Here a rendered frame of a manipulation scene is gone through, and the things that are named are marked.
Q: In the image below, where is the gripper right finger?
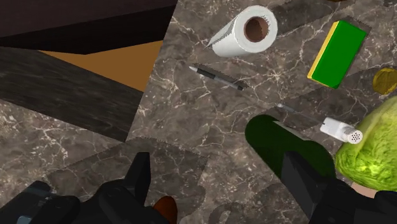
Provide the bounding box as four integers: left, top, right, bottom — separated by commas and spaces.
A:
280, 151, 397, 224

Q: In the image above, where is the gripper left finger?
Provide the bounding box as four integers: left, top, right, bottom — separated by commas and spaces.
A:
0, 151, 171, 224

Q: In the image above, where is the red-brown rounded object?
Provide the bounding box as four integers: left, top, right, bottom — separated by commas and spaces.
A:
153, 195, 179, 224

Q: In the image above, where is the dark green cylinder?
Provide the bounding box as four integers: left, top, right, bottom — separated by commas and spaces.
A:
244, 114, 337, 181

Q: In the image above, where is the white shaker with thin rod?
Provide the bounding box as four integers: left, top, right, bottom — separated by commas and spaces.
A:
277, 103, 364, 145

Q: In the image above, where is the yellow-green lettuce head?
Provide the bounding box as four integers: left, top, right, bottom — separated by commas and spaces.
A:
334, 95, 397, 199

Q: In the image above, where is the golden round object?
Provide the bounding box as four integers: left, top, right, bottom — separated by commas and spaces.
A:
372, 67, 397, 95

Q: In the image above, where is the green sponge with yellow side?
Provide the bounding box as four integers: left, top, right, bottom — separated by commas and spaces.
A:
307, 20, 368, 90

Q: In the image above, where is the black and grey pen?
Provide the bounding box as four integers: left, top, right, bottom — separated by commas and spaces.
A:
188, 65, 244, 92

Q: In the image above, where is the white paper towel roll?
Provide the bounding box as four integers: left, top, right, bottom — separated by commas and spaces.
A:
205, 5, 279, 58

